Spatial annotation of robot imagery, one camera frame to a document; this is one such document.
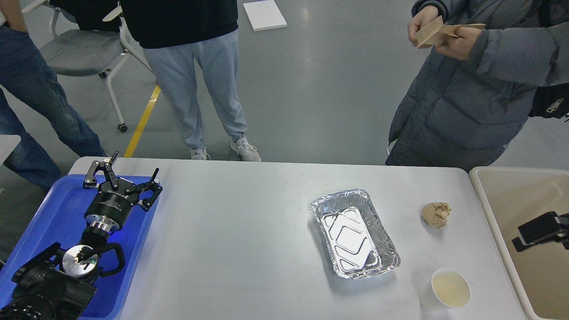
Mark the person in grey puffer coat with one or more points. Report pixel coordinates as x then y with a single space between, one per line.
463 114

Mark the white side table corner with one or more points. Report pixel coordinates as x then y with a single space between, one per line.
7 145

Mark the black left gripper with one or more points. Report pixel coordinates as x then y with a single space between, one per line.
115 199

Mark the person left hand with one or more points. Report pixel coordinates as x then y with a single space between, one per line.
460 48

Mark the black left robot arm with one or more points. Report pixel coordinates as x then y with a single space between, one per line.
78 255

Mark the person in blue jeans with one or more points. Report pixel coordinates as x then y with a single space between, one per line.
25 74

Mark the white flat box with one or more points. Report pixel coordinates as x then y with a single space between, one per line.
264 15

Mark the crumpled brown paper ball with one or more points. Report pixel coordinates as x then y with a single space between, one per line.
436 214

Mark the beige plastic bin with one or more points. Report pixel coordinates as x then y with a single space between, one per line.
510 198

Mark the person right hand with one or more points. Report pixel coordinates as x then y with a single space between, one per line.
424 17

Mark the blue plastic tray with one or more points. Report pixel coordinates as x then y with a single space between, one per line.
60 218

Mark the person in grey sweatpants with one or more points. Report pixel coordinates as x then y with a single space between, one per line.
177 35

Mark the aluminium foil tray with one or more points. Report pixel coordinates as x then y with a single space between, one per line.
358 244

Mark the grey office chair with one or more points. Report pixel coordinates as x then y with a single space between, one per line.
89 38

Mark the white paper cup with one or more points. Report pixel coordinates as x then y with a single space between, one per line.
445 290

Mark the brown paper bag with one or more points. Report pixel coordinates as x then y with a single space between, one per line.
437 32

